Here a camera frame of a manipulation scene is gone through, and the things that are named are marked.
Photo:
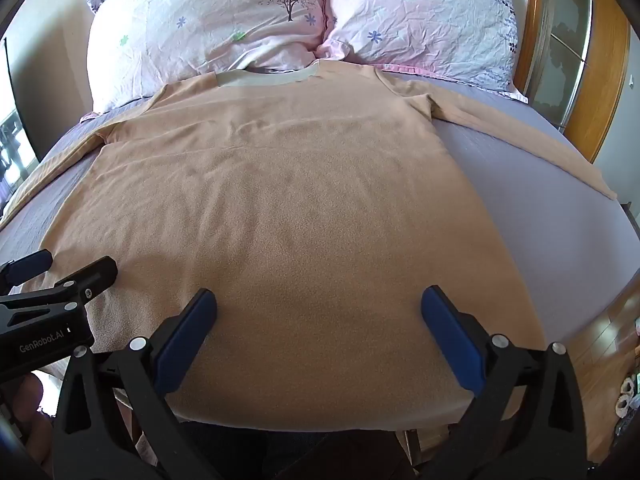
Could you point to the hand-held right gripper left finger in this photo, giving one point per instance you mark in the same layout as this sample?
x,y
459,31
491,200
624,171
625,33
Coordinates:
x,y
186,342

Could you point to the pink pillow with flower print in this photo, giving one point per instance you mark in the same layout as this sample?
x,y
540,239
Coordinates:
x,y
425,15

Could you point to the person's left hand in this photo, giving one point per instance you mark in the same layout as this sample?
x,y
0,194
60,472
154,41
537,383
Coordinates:
x,y
27,410

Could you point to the white fluffy slipper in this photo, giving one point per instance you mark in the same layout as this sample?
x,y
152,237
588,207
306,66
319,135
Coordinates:
x,y
628,386
621,405

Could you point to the window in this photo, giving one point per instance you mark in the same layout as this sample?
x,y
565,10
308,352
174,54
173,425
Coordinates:
x,y
11,147

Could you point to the bed with purple sheet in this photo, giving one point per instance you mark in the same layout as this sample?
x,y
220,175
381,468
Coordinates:
x,y
525,200

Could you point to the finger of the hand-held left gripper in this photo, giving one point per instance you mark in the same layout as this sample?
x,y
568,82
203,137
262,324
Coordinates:
x,y
90,274
31,264

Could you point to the wooden headboard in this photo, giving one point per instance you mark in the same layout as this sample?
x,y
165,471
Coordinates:
x,y
531,15

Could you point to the beige long-sleeved shirt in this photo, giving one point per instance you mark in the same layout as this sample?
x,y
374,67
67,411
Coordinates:
x,y
300,210

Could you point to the pink pillow with tree print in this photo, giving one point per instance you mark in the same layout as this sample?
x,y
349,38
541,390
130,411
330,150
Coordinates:
x,y
200,25

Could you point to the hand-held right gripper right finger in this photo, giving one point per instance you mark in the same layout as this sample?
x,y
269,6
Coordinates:
x,y
452,342

